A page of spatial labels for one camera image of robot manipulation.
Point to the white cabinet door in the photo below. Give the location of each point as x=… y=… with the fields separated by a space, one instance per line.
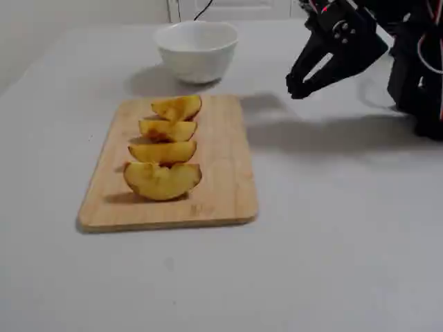
x=242 y=8

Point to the largest apple slice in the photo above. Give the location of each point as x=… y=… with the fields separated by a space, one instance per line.
x=162 y=183

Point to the white ceramic bowl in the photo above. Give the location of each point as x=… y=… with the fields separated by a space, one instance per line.
x=197 y=55

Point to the wooden cutting board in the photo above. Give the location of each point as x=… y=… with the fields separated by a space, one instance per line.
x=223 y=173

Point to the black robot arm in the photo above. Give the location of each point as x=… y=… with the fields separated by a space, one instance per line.
x=408 y=90

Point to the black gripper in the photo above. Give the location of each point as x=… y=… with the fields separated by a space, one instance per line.
x=340 y=46

